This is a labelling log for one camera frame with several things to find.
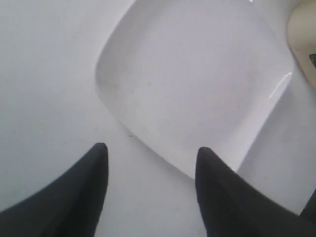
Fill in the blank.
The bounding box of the white square plate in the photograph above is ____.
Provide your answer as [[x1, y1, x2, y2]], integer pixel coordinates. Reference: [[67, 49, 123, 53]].
[[95, 0, 316, 218]]

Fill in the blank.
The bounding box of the cream bin with square mark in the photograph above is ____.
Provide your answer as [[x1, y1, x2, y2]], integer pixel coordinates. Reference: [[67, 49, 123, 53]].
[[287, 0, 316, 87]]

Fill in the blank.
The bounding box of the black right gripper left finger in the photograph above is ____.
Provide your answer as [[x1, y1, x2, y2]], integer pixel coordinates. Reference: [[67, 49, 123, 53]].
[[0, 143, 109, 237]]

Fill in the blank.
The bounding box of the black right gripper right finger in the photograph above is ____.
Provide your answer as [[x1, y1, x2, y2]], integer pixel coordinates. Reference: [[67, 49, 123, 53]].
[[195, 147, 316, 237]]

